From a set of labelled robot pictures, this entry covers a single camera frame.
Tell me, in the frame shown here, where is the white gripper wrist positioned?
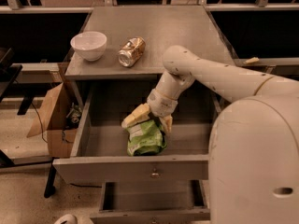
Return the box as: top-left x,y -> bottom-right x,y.
121,89 -> 178,134

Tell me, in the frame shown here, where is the green rice chip bag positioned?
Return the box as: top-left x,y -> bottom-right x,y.
127,119 -> 167,156

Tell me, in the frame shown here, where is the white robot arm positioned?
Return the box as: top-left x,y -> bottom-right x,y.
121,46 -> 299,224

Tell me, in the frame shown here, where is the round metal drawer knob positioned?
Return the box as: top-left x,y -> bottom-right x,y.
150,169 -> 160,179

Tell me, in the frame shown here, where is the open grey top drawer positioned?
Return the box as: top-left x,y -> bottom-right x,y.
54,80 -> 223,183

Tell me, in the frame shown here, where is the open grey drawer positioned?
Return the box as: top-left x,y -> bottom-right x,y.
54,80 -> 223,183
90,180 -> 210,224

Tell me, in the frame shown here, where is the open grey lower drawer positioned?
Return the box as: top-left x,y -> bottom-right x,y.
90,180 -> 210,224

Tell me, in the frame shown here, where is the grey cabinet counter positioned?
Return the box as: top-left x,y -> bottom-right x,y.
64,5 -> 240,107

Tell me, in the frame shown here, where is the crushed gold soda can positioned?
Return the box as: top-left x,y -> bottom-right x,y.
118,36 -> 146,67

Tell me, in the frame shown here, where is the trash in cardboard box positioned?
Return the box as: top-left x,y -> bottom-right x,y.
66,104 -> 82,129

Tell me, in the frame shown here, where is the white ceramic bowl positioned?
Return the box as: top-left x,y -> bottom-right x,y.
70,31 -> 107,61

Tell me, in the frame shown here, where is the brown cardboard box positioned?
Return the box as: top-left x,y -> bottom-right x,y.
26,63 -> 82,159

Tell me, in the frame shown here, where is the small foam scrap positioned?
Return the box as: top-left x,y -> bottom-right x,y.
243,57 -> 259,64

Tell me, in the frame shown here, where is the white shoe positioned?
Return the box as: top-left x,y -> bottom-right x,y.
54,214 -> 78,224

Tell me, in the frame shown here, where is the black table leg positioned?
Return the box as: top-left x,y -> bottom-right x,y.
0,150 -> 56,198

